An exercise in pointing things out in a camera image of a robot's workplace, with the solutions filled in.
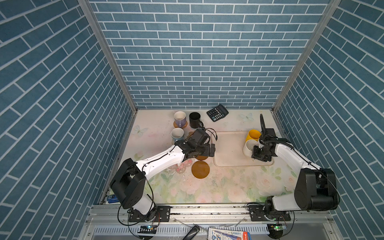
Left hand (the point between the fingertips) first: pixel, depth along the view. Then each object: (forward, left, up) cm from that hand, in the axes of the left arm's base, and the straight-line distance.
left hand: (209, 149), depth 84 cm
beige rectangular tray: (+7, -15, -14) cm, 22 cm away
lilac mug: (+32, +19, -9) cm, 38 cm away
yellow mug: (+14, -31, -6) cm, 34 cm away
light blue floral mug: (+17, +20, -8) cm, 27 cm away
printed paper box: (-38, 0, -12) cm, 40 cm away
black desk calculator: (+38, -10, -10) cm, 40 cm away
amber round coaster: (-7, +5, -13) cm, 15 cm away
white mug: (+3, -24, -3) cm, 25 cm away
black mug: (+27, +8, -6) cm, 29 cm away
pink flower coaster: (-6, +16, -13) cm, 22 cm away
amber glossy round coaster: (+1, +4, -12) cm, 13 cm away
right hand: (0, -27, -6) cm, 28 cm away
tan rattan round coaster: (+27, +23, -13) cm, 38 cm away
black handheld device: (-37, +10, -9) cm, 40 cm away
